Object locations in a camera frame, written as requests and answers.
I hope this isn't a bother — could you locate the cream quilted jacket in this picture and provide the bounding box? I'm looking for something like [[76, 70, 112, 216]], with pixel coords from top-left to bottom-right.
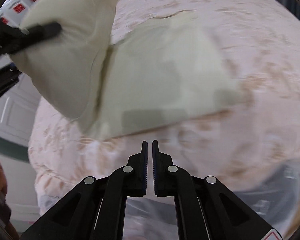
[[10, 0, 241, 140]]

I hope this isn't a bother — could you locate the pink butterfly bedspread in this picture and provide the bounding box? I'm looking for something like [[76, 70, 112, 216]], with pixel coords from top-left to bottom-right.
[[27, 0, 300, 215]]

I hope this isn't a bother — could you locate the white panelled wardrobe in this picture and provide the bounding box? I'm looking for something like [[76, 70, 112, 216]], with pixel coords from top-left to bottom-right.
[[0, 0, 44, 143]]

